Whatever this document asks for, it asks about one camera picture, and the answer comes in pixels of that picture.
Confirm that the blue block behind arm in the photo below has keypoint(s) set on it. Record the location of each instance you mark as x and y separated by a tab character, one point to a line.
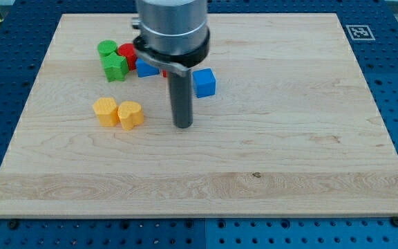
144	69

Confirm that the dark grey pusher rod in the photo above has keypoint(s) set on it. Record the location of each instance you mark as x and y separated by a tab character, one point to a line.
180	90

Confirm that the yellow hexagon block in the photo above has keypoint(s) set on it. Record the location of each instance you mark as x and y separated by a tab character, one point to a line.
106	111

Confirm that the green star block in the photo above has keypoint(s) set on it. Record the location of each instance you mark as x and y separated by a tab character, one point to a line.
115	67

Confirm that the black mounting ring with bracket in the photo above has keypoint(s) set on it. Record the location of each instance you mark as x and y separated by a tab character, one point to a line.
178	64

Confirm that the wooden board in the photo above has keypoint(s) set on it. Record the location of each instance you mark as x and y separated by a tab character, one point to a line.
291	131

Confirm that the red cylinder block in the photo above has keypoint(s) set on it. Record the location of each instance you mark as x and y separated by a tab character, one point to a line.
127	50

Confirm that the white fiducial marker tag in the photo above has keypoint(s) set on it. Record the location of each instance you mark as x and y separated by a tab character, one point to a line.
360	32

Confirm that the green cylinder block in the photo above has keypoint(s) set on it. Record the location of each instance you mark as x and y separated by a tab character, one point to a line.
106	47

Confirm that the blue cube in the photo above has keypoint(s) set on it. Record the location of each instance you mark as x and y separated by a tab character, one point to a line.
204	83

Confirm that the yellow heart block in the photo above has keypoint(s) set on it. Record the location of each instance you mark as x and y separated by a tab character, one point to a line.
130	114

